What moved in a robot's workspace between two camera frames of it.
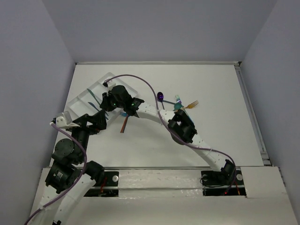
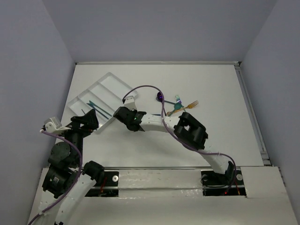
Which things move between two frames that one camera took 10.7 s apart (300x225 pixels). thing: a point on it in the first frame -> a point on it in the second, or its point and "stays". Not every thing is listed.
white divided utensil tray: [88, 102] stays
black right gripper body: [110, 102] -> [135, 111]
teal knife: [93, 94] -> [99, 108]
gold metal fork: [192, 105] stays
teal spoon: [177, 106] stays
